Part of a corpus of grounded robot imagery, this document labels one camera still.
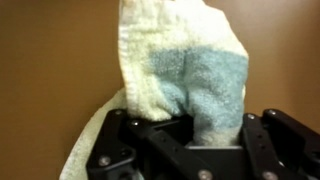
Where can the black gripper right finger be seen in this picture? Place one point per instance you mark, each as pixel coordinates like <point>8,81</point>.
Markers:
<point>283,150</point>

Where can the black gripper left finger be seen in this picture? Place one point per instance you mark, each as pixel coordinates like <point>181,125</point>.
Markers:
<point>113,150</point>

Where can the white and blue towel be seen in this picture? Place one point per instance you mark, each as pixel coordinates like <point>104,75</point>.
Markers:
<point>186,66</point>

